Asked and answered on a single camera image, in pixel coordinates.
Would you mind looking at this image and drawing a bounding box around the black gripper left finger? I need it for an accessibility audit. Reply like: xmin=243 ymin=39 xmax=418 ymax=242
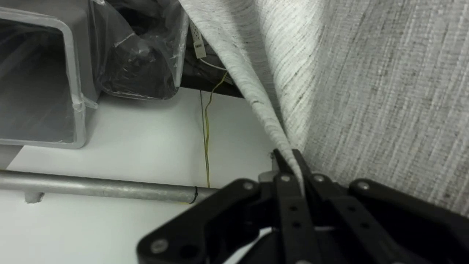
xmin=136 ymin=149 xmax=316 ymax=264

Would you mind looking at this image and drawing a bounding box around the grey metal wall rail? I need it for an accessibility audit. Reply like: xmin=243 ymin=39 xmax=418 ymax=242
xmin=0 ymin=169 xmax=218 ymax=206

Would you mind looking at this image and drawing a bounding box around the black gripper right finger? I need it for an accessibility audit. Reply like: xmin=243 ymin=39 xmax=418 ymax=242
xmin=292 ymin=149 xmax=469 ymax=264

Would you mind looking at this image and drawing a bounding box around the thin yellow wall cable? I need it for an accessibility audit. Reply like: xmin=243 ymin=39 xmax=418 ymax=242
xmin=201 ymin=69 xmax=231 ymax=191

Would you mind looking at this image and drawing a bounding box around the grey woven fabric curtain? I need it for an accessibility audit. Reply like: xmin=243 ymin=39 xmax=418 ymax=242
xmin=178 ymin=0 xmax=469 ymax=219

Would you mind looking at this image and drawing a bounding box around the black trash bin with liner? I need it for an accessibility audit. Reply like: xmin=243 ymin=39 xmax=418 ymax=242
xmin=93 ymin=0 xmax=191 ymax=103

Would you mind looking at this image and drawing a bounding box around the grey plastic bin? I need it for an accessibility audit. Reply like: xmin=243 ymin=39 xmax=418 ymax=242
xmin=0 ymin=0 xmax=108 ymax=151

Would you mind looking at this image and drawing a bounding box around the white power strip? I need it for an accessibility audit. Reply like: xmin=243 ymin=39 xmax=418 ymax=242
xmin=188 ymin=21 xmax=210 ymax=62

